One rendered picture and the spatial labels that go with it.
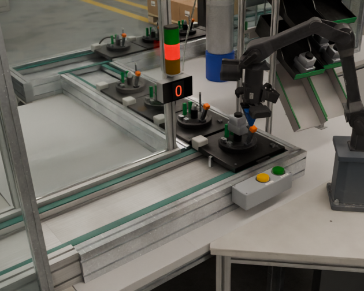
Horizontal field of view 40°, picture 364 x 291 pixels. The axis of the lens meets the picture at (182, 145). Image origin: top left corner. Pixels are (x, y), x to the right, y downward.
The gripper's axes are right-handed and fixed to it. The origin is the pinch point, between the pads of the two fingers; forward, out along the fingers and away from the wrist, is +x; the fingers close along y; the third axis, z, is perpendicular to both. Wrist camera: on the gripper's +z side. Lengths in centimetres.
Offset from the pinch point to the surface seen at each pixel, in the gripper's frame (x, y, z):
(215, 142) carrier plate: 18.5, 17.2, -7.2
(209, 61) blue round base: 23, 107, 14
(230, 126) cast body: 10.7, 14.0, -2.4
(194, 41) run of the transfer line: 26, 149, 15
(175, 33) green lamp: -24.3, 15.6, -21.4
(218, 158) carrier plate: 18.0, 5.4, -9.2
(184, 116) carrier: 17.6, 38.3, -14.3
